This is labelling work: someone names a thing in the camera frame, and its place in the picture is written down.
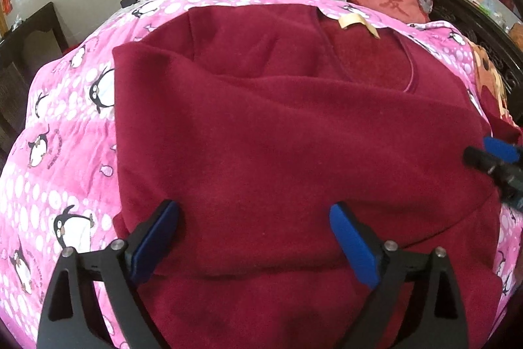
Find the black power adapter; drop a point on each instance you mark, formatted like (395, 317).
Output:
(128, 1)

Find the dark carved wooden cabinet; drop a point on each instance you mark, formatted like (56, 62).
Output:
(453, 11)

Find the dark red fleece sweater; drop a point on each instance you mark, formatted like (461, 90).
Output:
(265, 128)

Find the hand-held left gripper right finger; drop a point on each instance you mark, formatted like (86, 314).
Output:
(351, 238)

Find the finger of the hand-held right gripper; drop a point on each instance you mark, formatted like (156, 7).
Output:
(500, 149)
(480, 160)

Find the pink penguin print blanket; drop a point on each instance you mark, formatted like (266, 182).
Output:
(61, 128)

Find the orange patterned blanket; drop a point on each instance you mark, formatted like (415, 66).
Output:
(488, 75)

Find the dark wooden side table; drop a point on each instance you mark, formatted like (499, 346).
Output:
(24, 42)

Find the red wall paper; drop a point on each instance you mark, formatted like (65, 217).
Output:
(5, 0)

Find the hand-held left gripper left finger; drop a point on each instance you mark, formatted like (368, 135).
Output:
(157, 238)

